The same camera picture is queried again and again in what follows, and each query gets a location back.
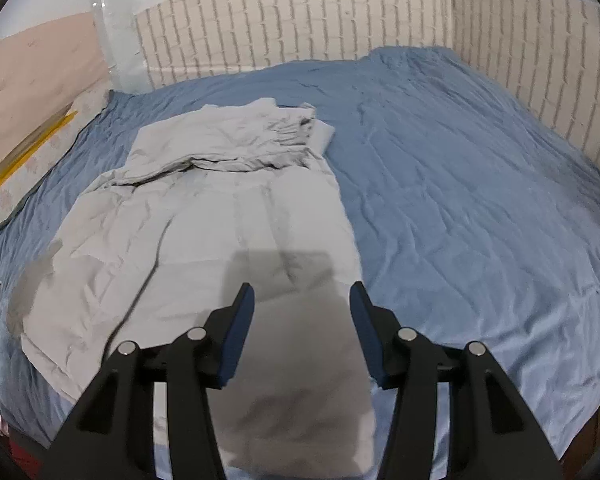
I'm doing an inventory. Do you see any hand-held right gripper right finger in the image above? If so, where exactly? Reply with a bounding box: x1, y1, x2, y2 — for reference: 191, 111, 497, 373
348, 280, 566, 480

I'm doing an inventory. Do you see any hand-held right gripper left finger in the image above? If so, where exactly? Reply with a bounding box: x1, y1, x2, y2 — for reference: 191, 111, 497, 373
50, 282, 256, 480

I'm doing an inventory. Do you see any white padded coat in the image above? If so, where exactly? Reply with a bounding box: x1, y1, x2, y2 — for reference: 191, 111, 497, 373
10, 99, 378, 478

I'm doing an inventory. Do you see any blue bed sheet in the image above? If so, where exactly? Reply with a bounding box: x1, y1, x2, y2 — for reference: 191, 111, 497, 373
0, 45, 600, 480

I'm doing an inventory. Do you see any floral mattress cover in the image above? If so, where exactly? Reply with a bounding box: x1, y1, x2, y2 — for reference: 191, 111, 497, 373
0, 87, 113, 246

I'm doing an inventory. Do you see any clear plastic sheet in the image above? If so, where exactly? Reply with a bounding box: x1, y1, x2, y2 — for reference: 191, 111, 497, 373
89, 0, 148, 93

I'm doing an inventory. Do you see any pink patterned board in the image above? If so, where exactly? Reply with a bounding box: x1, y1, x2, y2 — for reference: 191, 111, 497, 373
0, 10, 111, 181

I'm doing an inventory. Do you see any wooden bed frame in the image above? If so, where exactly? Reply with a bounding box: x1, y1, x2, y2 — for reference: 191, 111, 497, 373
562, 385, 600, 478

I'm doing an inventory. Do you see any brick pattern wall padding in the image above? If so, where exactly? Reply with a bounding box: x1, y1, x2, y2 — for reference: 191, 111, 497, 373
135, 0, 456, 88
450, 0, 600, 186

